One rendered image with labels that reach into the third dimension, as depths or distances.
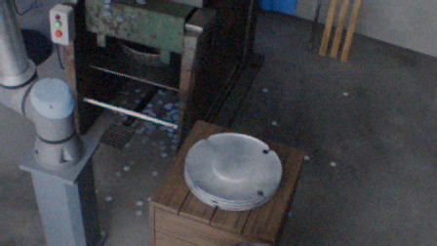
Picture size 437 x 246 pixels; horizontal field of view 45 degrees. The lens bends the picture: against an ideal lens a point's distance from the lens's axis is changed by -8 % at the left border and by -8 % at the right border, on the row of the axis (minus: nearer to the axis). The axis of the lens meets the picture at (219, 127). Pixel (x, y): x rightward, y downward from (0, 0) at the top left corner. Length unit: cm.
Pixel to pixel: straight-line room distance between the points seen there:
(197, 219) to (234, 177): 17
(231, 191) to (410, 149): 116
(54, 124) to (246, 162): 60
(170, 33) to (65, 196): 67
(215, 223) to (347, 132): 110
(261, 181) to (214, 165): 15
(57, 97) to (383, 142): 156
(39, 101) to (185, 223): 55
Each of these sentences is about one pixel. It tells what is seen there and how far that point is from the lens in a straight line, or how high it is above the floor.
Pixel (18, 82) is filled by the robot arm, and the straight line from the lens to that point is 155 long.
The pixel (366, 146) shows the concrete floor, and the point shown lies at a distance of 251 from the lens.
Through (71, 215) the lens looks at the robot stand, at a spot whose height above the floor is 28.
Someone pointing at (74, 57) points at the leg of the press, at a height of 41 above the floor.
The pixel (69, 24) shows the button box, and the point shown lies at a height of 57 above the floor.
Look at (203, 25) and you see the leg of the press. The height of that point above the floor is 64.
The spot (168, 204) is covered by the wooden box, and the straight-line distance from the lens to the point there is 164.
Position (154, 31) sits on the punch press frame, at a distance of 196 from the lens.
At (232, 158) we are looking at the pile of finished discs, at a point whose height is 39.
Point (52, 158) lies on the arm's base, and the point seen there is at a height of 49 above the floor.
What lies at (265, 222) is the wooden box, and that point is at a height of 35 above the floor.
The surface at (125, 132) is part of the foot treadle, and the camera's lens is 215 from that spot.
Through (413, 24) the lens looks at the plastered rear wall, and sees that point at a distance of 326.
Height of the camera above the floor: 159
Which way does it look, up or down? 41 degrees down
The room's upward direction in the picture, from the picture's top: 7 degrees clockwise
